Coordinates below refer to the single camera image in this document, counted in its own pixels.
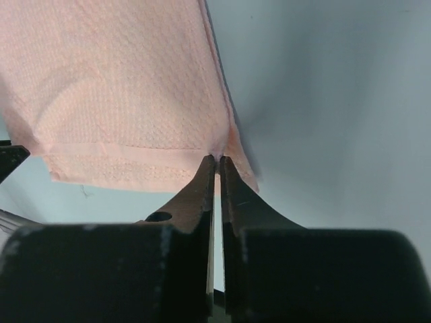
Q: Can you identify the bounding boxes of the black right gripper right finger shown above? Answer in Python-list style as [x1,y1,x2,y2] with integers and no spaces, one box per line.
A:
[219,157,430,322]

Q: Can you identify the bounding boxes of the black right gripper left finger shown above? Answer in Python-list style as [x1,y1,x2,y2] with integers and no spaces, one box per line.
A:
[1,155,216,322]

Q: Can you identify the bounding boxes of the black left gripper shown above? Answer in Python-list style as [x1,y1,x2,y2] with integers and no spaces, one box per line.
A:
[0,140,30,184]

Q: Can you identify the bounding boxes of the pale pink towel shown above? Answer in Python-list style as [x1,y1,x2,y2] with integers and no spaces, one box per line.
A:
[1,1,258,192]

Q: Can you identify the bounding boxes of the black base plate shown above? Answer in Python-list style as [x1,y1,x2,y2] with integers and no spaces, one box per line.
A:
[208,289,229,323]

